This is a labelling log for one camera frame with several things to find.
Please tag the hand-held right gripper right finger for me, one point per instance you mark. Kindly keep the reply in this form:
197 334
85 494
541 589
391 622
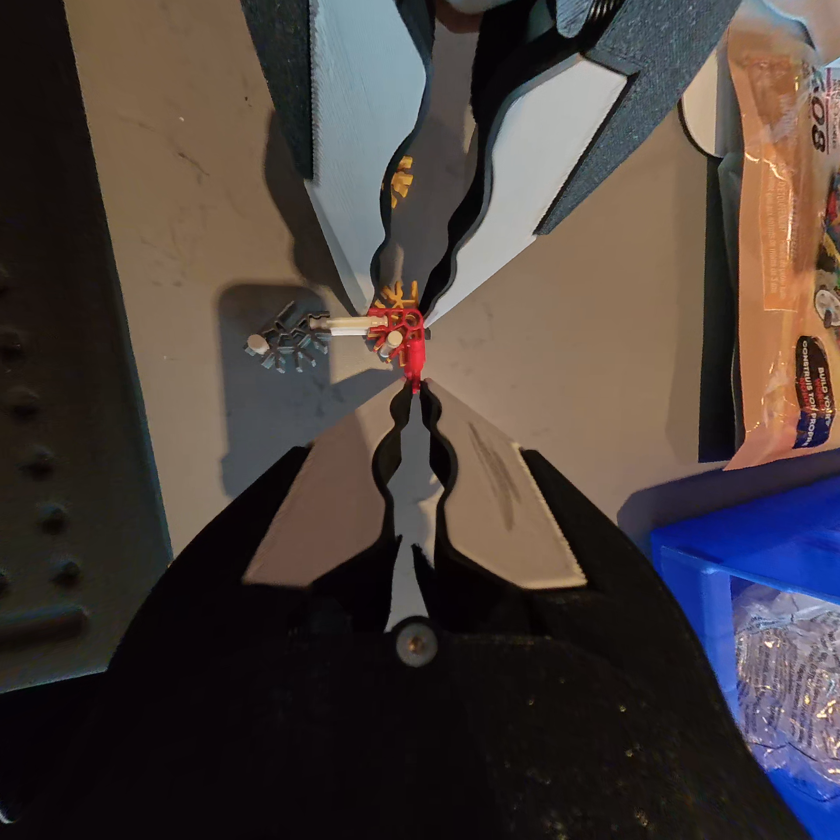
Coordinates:
505 525

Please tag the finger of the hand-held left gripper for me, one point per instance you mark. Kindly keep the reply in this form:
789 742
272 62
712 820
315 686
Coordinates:
354 131
544 151

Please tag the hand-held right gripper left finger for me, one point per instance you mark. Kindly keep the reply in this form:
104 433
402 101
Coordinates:
321 518

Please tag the toy rod and connector assembly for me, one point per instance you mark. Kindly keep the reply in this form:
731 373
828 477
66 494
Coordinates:
348 325

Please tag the yellow toy connector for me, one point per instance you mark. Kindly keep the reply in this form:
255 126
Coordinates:
400 184

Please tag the blue bin with plastic bags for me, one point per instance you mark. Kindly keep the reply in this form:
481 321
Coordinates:
722 544

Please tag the dark flat board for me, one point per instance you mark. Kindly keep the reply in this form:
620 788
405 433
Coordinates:
718 328

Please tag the orange toy set bag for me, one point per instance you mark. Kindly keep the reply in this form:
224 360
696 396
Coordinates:
768 262

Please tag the black perforated pad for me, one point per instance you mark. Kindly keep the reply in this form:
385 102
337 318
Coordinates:
65 328

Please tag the clear plastic bags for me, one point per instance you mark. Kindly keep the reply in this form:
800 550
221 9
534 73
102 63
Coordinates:
787 689

